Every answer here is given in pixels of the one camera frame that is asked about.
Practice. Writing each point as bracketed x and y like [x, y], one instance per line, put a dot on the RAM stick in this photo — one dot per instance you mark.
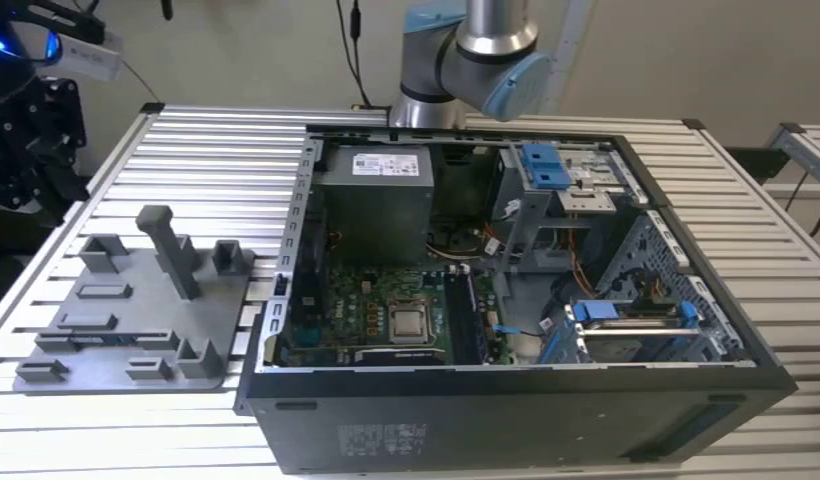
[117, 341]

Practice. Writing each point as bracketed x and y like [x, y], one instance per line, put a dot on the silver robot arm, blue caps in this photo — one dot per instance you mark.
[477, 30]

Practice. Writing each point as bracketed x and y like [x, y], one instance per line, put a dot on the small black hanging rod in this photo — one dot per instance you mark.
[166, 10]

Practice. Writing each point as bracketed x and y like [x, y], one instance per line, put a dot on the grey plastic parts rack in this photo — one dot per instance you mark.
[150, 320]

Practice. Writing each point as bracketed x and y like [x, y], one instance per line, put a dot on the grey power supply unit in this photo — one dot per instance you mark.
[377, 215]

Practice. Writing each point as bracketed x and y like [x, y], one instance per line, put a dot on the green motherboard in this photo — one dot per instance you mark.
[357, 295]

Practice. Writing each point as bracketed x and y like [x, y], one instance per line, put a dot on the metal CPU socket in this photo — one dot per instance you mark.
[410, 303]

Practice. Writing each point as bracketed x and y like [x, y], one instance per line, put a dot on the silver CPU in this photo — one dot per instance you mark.
[409, 326]

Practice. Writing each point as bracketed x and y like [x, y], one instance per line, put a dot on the black graphics card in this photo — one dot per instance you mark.
[400, 356]

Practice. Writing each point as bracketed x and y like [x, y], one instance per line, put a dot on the grey metal drive cage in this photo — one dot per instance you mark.
[584, 200]

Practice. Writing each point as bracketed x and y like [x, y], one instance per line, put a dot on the black open PC case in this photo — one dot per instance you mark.
[450, 425]

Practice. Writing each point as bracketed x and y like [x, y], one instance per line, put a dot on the hard disk in blue carrier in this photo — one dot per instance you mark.
[597, 310]

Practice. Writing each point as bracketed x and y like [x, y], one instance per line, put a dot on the black box beside table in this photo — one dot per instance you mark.
[757, 162]

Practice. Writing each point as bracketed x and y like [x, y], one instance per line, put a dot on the neighbouring metal slat table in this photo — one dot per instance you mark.
[804, 150]

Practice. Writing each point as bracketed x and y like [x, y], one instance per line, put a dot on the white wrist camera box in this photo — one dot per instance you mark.
[93, 57]

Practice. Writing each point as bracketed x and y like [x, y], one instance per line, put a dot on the blue drive latch bracket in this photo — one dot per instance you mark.
[544, 165]

